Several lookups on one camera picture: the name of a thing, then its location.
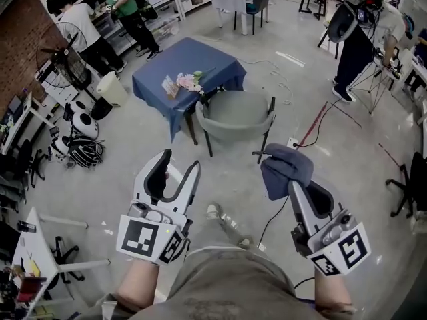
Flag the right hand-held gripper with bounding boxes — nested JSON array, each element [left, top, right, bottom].
[[288, 179, 372, 277]]

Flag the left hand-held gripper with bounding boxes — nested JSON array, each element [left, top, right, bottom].
[[115, 148, 202, 267]]

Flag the blue-grey cloth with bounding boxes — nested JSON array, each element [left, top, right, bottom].
[[260, 143, 315, 202]]

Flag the grey chair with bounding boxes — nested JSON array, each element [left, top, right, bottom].
[[195, 89, 277, 165]]

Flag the person's right forearm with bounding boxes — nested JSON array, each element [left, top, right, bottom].
[[313, 271, 355, 313]]

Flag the person's left forearm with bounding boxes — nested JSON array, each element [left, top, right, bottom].
[[112, 257, 161, 313]]

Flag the black office chair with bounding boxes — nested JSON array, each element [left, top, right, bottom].
[[385, 151, 427, 219], [49, 235, 81, 283], [0, 138, 49, 209]]

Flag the dark blue chair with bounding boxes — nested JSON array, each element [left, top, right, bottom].
[[246, 0, 272, 35]]

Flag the small patterned card box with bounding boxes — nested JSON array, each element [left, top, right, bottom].
[[161, 75, 181, 99]]

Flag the pink flower bouquet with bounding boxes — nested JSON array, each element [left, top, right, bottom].
[[175, 67, 217, 95]]

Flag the white round device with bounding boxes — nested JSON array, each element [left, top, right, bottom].
[[68, 111, 101, 137], [65, 100, 90, 115]]

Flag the white trash bin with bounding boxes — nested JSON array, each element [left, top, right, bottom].
[[95, 71, 129, 108]]

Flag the person's olive shorts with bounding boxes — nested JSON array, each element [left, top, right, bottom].
[[86, 217, 360, 320]]

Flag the table with blue tablecloth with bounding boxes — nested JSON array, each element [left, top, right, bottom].
[[131, 37, 248, 146]]

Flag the folding metal stand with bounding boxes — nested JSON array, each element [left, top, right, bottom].
[[347, 57, 402, 115]]

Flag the white cluttered desk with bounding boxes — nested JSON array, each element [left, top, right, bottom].
[[0, 206, 111, 320]]

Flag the black standing fan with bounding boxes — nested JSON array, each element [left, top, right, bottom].
[[35, 21, 115, 121]]

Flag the white desk with monitor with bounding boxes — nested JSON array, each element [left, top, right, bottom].
[[0, 91, 57, 157]]

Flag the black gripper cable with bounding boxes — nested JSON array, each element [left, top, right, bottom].
[[257, 195, 290, 248]]

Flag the black power cable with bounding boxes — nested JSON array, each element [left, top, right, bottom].
[[296, 97, 348, 147]]

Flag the white floor cable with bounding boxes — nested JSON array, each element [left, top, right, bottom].
[[238, 57, 296, 139]]

